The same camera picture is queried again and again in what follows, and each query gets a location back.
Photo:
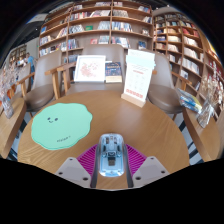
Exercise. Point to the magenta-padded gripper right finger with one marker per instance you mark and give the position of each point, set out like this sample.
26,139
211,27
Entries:
150,169

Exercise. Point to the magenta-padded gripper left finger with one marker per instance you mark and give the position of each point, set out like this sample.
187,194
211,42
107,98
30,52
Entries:
71,170

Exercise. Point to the transparent light blue computer mouse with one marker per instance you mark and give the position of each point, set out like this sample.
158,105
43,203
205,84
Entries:
111,160

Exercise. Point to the mint green wavy mouse pad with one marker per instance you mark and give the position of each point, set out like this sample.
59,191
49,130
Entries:
60,125

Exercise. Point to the round wooden side table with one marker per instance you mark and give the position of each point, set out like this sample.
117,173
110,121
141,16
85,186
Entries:
10,126
203,136

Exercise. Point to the brown padded wooden armchair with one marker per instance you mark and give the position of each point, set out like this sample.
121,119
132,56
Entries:
100,50
40,90
163,93

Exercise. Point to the glass vase with dried flowers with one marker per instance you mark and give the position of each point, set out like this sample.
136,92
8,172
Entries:
7,106
205,115

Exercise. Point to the stack of colourful magazines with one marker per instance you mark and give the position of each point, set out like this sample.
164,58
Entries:
190,100

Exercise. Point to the white sign on wooden base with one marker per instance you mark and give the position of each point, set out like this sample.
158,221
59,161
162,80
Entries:
138,78

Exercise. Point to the white framed floral picture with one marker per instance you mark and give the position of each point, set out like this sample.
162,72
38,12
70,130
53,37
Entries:
89,68

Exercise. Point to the dark blue book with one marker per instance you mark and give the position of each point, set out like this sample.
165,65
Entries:
113,70

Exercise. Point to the person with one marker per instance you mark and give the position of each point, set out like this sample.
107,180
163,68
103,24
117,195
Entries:
30,63

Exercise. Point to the small distant wooden bookshelf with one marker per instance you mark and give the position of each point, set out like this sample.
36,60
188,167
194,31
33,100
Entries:
16,55

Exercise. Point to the curved wooden bookshelf unit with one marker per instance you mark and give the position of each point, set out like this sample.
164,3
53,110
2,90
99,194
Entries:
186,43

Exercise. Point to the tall wooden bookshelf unit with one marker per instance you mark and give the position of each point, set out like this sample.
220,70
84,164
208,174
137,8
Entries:
100,23

